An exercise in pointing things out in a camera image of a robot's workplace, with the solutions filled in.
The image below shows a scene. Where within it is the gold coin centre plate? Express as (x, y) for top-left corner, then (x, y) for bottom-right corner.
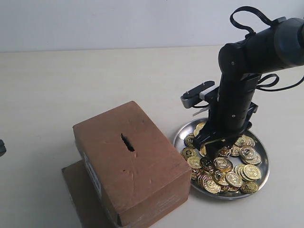
(213, 157), (233, 172)

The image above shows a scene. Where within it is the black cable loop lower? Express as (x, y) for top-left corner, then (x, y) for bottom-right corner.
(255, 73), (304, 92)

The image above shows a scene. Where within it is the gold coin far left middle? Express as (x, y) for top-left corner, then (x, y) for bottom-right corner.
(181, 147), (197, 160)

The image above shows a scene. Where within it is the round silver metal plate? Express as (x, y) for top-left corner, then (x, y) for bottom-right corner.
(172, 117), (270, 200)

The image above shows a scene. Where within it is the gold coin right side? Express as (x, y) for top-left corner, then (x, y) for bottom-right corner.
(239, 146), (257, 160)

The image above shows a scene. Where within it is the gold coin bottom right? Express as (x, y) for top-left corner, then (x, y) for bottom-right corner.
(240, 181), (259, 194)

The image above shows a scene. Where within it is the gold coin bottom left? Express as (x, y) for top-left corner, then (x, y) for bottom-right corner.
(202, 175), (221, 194)

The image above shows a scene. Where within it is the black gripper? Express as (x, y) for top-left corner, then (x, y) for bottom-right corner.
(193, 74), (260, 159)

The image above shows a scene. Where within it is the gold coin far left upper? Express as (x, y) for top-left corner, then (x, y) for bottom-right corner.
(184, 133), (195, 148)

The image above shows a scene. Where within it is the black cable loop upper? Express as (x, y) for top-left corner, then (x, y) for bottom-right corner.
(229, 6), (276, 36)

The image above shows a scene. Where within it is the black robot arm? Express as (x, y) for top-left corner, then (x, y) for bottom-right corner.
(189, 18), (304, 149)

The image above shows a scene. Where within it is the black cable loop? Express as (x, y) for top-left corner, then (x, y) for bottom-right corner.
(229, 6), (276, 36)
(255, 73), (304, 92)

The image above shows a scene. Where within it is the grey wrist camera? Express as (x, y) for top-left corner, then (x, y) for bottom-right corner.
(180, 81), (215, 109)

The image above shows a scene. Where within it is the brown cardboard box with slot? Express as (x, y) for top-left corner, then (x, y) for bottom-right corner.
(62, 101), (191, 228)

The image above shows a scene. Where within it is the black object left edge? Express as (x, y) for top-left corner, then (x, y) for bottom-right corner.
(0, 139), (7, 157)

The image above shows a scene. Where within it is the gold coin bottom centre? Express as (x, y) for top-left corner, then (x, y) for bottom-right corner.
(225, 172), (243, 187)

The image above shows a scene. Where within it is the gold coin lower centre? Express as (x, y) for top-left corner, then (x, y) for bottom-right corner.
(213, 171), (229, 186)

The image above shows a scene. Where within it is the gold coin left lower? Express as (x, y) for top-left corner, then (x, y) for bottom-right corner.
(200, 157), (215, 172)

